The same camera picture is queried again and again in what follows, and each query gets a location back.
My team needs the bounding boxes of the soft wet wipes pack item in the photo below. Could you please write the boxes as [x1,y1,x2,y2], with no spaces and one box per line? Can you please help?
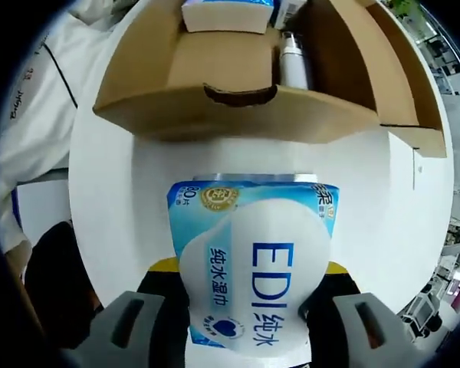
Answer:
[164,172,342,361]

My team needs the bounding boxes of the black device cable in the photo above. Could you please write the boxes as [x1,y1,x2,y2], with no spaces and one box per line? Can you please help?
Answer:
[41,43,80,109]

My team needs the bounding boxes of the white office chair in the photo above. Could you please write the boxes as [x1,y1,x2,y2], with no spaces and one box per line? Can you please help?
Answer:
[402,294,445,338]

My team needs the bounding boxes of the blue tissue pack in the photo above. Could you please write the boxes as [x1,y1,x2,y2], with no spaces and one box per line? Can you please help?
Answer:
[182,0,276,35]

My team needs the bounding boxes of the person in white shirt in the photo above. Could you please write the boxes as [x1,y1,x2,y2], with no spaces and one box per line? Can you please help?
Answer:
[0,11,123,252]

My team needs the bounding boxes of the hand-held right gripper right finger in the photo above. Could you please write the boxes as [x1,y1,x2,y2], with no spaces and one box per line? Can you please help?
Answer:
[297,260,419,368]

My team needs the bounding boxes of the brown cardboard shoe box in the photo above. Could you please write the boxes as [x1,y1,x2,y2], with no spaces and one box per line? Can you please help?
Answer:
[91,0,448,159]

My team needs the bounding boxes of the white pump bottle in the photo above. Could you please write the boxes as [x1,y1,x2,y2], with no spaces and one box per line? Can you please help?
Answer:
[278,31,311,88]

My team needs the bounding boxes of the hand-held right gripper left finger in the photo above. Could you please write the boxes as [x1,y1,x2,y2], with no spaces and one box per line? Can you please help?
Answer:
[77,257,191,368]

